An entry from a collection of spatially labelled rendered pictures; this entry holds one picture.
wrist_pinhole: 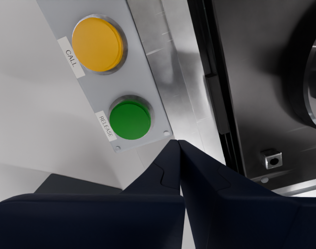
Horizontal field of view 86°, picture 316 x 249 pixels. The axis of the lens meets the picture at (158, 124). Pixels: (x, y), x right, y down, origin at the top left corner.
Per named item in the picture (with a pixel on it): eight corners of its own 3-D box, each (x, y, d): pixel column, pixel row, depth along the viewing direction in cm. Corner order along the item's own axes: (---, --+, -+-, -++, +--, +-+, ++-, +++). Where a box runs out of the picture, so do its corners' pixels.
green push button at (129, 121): (123, 137, 19) (119, 145, 17) (107, 103, 17) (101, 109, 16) (156, 125, 18) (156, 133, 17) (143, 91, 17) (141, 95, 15)
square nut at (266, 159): (261, 164, 18) (266, 170, 17) (259, 151, 18) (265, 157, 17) (276, 159, 18) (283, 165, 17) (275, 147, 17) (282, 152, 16)
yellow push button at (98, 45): (94, 75, 16) (86, 78, 15) (72, 31, 15) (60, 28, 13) (132, 61, 16) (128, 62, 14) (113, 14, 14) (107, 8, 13)
